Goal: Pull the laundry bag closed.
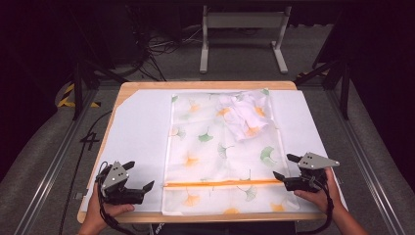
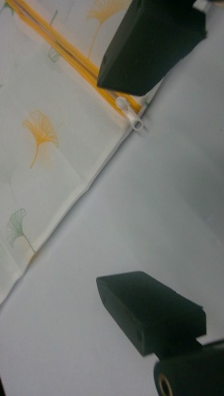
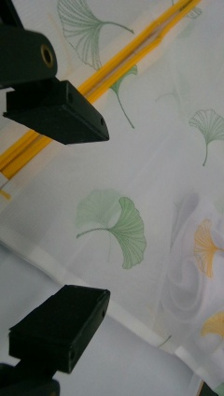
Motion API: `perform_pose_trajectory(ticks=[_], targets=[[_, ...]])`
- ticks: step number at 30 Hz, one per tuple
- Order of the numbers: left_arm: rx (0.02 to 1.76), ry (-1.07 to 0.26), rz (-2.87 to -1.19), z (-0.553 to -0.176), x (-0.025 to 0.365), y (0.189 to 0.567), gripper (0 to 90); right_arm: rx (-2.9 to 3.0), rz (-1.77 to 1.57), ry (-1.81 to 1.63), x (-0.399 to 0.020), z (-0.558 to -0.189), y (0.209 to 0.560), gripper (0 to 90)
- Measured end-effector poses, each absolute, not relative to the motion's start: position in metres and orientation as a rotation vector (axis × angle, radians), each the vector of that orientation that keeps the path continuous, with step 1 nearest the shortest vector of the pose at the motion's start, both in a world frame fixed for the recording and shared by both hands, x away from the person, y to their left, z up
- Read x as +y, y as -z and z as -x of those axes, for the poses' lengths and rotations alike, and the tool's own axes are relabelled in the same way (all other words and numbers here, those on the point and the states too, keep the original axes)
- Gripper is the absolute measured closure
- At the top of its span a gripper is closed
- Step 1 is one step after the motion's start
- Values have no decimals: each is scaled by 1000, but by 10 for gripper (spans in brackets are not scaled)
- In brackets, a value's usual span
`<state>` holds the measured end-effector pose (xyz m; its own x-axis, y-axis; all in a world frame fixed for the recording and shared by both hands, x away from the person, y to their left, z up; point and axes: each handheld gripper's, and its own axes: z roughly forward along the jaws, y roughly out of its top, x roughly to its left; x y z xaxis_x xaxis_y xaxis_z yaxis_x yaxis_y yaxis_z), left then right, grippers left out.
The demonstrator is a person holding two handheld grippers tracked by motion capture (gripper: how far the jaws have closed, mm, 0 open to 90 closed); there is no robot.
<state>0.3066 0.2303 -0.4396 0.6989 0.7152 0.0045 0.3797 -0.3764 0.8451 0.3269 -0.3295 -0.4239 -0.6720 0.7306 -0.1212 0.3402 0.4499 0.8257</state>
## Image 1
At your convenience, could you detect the person's right hand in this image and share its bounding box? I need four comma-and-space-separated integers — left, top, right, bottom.
293, 167, 345, 215

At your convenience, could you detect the white crumpled garment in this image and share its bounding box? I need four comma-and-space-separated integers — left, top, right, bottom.
217, 91, 274, 142

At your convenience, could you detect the yellow black hazard tape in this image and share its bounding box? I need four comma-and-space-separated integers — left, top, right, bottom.
57, 82, 102, 109

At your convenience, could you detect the white table sheet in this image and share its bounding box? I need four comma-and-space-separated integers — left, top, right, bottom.
80, 88, 348, 213

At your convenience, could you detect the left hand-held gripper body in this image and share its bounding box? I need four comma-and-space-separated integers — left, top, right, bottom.
97, 161, 147, 206

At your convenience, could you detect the thin black floor cable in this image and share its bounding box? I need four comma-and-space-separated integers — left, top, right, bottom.
58, 110, 114, 235

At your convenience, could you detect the tangle of black floor cables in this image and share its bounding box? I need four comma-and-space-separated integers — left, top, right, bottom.
125, 6, 204, 82

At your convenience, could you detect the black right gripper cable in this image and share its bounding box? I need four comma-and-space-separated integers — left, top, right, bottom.
296, 177, 336, 235

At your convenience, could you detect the black metal stand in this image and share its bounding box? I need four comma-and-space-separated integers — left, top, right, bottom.
294, 58, 352, 121
71, 58, 129, 121

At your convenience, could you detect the wooden table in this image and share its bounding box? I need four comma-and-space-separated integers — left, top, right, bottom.
76, 80, 349, 225

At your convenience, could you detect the leaf print mesh laundry bag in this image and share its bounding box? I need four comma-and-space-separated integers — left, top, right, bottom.
161, 87, 300, 216

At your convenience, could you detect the person's left hand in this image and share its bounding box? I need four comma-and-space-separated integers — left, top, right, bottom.
78, 181, 136, 231

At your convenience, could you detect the white metal table frame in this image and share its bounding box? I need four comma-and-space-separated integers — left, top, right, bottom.
199, 4, 293, 74

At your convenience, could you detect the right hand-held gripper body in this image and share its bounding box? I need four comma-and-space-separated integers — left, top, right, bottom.
284, 152, 341, 193

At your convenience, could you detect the aluminium floor rail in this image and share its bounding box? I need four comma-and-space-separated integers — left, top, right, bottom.
325, 87, 407, 235
12, 87, 100, 235

